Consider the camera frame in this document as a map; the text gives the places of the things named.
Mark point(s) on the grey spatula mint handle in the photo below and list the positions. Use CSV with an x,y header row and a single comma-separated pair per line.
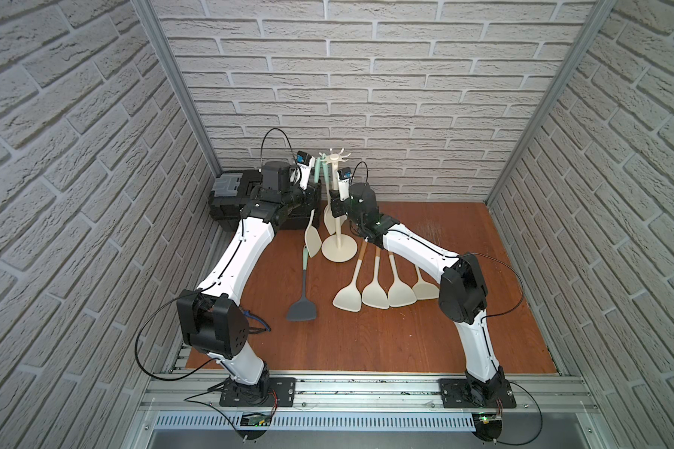
x,y
303,309

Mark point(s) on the aluminium mounting rail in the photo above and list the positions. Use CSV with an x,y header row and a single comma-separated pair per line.
x,y
380,392

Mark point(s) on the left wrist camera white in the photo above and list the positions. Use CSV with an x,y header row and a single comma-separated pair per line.
x,y
304,164

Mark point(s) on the cream utensil rack stand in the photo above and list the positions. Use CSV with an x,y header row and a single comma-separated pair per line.
x,y
338,247

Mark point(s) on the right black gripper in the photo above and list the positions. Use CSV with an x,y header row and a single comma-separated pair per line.
x,y
337,203

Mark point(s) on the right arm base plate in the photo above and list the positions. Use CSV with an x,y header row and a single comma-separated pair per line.
x,y
463,393

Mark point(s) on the black plastic toolbox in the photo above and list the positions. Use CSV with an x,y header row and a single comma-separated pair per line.
x,y
232,190

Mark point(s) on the blue handled pliers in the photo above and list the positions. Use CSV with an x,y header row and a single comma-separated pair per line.
x,y
262,326

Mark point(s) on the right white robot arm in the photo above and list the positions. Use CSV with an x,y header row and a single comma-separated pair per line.
x,y
462,290

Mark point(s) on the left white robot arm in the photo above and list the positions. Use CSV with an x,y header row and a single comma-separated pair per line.
x,y
211,319

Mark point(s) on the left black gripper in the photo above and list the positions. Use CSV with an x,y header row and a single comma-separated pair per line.
x,y
306,195

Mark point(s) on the cream spatula wooden handle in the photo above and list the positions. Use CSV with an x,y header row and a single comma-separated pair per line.
x,y
373,294
349,298
400,294

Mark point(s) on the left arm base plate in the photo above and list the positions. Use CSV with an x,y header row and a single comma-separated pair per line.
x,y
278,391

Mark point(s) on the cream scoop mint handle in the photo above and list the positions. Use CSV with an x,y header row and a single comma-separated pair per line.
x,y
328,218

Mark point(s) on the cream spatula mint handle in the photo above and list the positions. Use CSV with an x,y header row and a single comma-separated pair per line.
x,y
424,290

